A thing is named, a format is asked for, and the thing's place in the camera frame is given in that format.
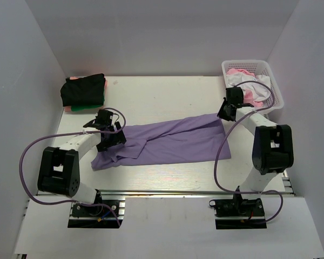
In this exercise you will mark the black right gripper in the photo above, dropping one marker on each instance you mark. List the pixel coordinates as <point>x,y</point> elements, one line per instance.
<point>221,113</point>

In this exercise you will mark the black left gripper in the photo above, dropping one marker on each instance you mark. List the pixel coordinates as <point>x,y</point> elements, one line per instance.
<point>118,138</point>

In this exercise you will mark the purple t-shirt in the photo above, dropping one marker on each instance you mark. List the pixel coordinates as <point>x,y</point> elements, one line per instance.
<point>188,140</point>

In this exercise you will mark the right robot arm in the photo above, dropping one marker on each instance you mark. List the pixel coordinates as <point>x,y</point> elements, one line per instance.
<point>272,150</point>

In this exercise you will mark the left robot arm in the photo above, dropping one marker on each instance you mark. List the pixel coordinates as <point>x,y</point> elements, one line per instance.
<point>59,168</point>

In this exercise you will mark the pink garment in basket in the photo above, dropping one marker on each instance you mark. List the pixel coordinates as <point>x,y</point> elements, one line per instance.
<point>253,93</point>

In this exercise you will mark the white garment in basket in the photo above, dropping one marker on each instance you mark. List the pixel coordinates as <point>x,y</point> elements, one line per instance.
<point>264,80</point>

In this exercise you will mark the green folded t-shirt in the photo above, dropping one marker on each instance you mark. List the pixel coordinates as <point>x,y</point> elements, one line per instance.
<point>76,108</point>

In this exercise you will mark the black folded t-shirt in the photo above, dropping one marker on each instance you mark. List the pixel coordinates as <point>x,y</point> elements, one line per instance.
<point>82,90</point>

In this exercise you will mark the pink plastic laundry basket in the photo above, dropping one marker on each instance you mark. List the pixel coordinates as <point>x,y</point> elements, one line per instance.
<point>258,67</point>

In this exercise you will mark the aluminium table edge rail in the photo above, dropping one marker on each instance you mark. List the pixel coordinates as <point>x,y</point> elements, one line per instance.
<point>161,192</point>

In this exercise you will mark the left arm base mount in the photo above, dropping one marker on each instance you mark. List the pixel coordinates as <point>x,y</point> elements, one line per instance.
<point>98,217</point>

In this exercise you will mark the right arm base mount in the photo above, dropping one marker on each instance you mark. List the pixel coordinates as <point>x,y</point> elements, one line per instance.
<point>238,213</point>

